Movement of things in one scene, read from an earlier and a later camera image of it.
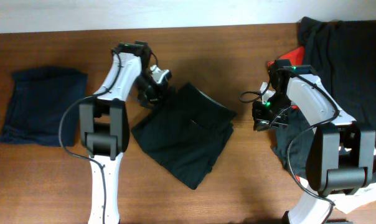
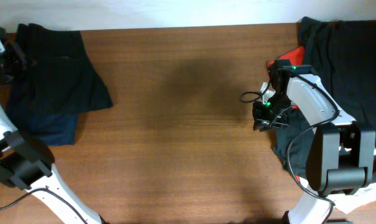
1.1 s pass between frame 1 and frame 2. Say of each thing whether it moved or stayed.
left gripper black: moved
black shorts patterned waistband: moved
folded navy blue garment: stayed
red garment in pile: stayed
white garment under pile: stayed
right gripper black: stayed
